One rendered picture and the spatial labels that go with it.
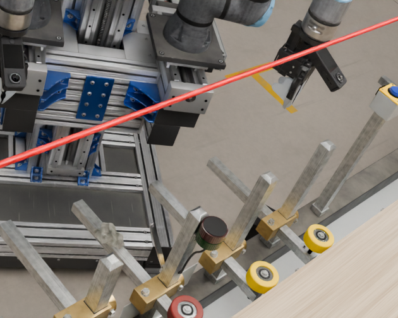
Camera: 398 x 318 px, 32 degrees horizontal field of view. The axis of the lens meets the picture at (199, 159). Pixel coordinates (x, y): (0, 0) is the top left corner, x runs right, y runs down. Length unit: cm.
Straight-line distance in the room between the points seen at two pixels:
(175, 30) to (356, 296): 93
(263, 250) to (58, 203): 90
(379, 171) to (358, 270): 76
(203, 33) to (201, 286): 75
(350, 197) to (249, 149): 118
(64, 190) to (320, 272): 121
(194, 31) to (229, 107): 167
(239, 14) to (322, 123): 196
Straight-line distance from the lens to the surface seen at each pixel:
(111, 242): 173
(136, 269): 171
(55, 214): 263
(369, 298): 190
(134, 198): 276
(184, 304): 164
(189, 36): 209
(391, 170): 268
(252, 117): 373
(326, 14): 149
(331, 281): 187
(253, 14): 208
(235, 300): 207
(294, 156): 363
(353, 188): 249
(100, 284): 142
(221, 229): 150
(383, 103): 202
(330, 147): 186
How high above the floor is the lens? 221
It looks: 41 degrees down
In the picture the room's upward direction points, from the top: 24 degrees clockwise
